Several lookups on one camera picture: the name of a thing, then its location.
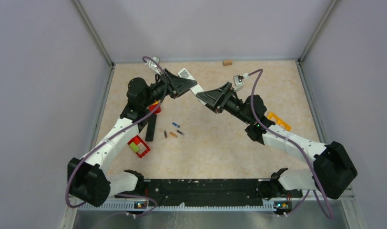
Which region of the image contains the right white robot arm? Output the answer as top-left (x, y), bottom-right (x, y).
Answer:
top-left (196, 82), bottom-right (358, 199)

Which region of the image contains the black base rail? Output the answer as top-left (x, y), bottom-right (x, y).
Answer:
top-left (126, 178), bottom-right (303, 207)

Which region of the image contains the white remote control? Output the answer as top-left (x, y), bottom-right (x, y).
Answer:
top-left (178, 68), bottom-right (206, 105)

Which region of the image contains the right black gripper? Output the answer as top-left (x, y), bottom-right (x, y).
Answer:
top-left (197, 82), bottom-right (252, 125)

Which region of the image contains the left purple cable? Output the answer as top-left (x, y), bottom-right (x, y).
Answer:
top-left (64, 56), bottom-right (169, 219)

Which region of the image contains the purple cable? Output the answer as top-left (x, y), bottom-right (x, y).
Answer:
top-left (64, 56), bottom-right (169, 219)
top-left (244, 68), bottom-right (335, 221)

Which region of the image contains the blue battery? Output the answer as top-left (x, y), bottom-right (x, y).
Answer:
top-left (172, 122), bottom-right (180, 128)

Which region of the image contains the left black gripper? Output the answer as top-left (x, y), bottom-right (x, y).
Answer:
top-left (143, 68), bottom-right (197, 108)

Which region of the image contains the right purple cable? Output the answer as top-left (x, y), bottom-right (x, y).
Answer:
top-left (244, 68), bottom-right (335, 221)

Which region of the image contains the red yellow toy block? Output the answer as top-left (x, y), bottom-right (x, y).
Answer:
top-left (148, 101), bottom-right (162, 114)

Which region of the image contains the yellow triangle frame toy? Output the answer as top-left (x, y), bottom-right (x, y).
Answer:
top-left (267, 112), bottom-right (291, 131)

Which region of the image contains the small wooden block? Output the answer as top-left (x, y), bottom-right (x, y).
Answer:
top-left (222, 60), bottom-right (233, 66)

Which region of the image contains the red toy basket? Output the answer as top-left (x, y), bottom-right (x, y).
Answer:
top-left (127, 135), bottom-right (151, 158)

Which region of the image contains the green block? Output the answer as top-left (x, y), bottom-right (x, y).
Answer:
top-left (129, 142), bottom-right (140, 153)

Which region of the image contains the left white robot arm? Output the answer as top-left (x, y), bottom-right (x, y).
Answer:
top-left (65, 69), bottom-right (197, 208)

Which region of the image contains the black remote control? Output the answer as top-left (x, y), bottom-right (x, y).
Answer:
top-left (145, 114), bottom-right (157, 142)

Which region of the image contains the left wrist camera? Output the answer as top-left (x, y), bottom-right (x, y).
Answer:
top-left (145, 56), bottom-right (161, 74)

